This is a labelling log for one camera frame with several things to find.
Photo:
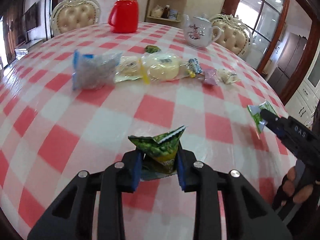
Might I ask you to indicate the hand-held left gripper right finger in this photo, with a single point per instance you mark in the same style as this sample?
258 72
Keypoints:
182 172

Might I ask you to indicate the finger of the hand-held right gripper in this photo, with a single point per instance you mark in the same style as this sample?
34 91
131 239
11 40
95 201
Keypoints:
270 118

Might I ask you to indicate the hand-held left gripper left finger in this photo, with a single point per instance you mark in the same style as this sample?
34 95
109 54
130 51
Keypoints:
135 172

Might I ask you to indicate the green pea snack packet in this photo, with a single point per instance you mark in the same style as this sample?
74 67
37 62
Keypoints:
152 48
255 116
160 150

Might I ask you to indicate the person's right hand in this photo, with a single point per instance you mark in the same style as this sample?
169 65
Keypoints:
291 187

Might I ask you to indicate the white pale yellow packet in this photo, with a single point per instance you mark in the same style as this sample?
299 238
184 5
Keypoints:
226 75

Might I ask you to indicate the dark refrigerator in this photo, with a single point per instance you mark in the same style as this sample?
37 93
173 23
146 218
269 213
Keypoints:
290 60

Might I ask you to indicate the red white checked tablecloth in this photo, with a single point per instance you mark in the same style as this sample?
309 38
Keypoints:
125 110

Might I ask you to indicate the small purple snack packet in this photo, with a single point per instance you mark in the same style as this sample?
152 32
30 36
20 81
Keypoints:
209 77

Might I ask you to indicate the beige tufted dining chair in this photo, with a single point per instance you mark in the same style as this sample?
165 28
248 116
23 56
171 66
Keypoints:
75 17
232 38

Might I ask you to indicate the small blue white packet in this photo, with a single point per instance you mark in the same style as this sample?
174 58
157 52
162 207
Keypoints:
194 65

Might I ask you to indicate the wooden framed glass partition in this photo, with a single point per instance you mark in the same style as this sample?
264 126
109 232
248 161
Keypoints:
265 17

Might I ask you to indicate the white green cake packet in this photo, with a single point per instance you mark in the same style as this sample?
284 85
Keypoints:
127 66

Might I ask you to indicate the yellow round cake packet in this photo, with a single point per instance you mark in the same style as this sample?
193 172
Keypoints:
162 67

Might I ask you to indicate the blue seed snack packet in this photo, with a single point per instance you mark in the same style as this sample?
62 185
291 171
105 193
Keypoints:
92 72

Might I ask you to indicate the white floral teapot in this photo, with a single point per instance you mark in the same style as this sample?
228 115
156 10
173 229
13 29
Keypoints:
198 33

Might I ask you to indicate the small box on shelf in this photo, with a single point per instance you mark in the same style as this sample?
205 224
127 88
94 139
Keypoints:
174 15

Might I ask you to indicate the brown bottle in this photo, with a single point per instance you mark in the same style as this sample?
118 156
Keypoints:
167 12

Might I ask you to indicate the pale bag on shelf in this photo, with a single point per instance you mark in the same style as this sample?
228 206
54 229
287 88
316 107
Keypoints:
157 11

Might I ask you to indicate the red thermos jug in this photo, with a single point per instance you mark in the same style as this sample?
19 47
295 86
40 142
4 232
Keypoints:
125 12

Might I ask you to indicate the white television cabinet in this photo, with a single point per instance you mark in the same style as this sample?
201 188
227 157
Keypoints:
26 48

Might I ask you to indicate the black television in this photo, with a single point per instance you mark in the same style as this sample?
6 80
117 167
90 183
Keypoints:
32 17

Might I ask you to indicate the wooden wall shelf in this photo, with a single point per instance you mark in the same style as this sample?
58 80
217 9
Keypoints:
150 2

